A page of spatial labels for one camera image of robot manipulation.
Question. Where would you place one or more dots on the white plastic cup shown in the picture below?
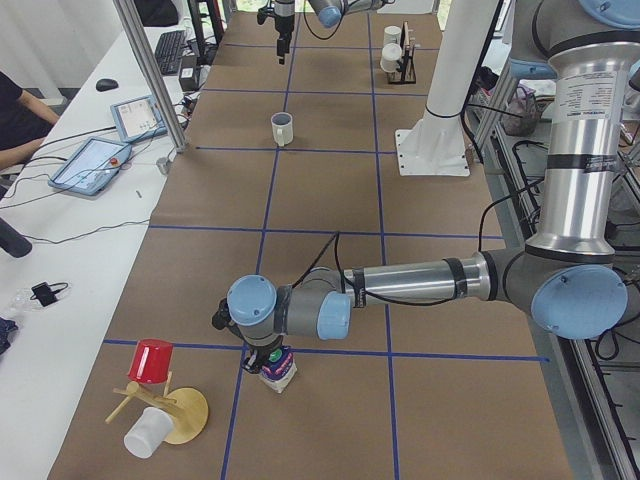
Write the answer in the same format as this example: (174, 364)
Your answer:
(148, 432)

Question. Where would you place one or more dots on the black computer mouse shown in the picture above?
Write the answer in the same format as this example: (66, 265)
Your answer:
(106, 84)

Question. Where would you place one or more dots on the pale green ceramic mug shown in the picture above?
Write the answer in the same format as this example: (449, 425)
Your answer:
(282, 128)

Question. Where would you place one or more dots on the black wire cup rack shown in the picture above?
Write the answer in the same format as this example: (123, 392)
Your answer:
(405, 73)

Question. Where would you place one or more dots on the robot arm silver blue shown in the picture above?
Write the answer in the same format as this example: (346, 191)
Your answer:
(329, 14)
(563, 277)

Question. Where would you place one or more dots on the seated person in black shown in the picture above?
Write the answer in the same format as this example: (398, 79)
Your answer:
(25, 123)

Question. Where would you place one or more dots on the blue teach pendant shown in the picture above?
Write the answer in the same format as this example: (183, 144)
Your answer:
(91, 168)
(138, 119)

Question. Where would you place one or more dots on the blue white milk carton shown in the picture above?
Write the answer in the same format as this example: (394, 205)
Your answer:
(279, 369)

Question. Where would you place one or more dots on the aluminium frame post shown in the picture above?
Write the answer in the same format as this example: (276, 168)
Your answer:
(145, 58)

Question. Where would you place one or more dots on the red plastic cup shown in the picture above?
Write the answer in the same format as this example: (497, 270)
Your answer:
(151, 361)

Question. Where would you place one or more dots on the blue teach pendant near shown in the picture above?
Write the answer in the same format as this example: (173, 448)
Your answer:
(91, 168)

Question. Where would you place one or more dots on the wooden cup tree stand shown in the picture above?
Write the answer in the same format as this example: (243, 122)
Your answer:
(187, 407)

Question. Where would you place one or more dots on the white paper cup lower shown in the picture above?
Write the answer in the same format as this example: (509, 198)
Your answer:
(391, 54)

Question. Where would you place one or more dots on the small black adapter with cable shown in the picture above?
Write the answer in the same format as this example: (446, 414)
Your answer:
(47, 294)

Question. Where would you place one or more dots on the blue teach pendant far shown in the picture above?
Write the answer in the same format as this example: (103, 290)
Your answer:
(138, 119)

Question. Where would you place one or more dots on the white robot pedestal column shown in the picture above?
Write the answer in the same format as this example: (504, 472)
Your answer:
(435, 145)

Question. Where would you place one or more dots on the black keyboard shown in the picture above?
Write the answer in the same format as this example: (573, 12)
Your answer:
(168, 51)

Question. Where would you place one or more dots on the white paper cup upper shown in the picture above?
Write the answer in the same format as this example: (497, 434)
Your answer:
(391, 34)

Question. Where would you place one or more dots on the white paper cup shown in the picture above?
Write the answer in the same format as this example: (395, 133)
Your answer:
(391, 34)
(391, 54)

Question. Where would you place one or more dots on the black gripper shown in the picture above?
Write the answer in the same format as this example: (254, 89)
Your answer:
(261, 349)
(283, 26)

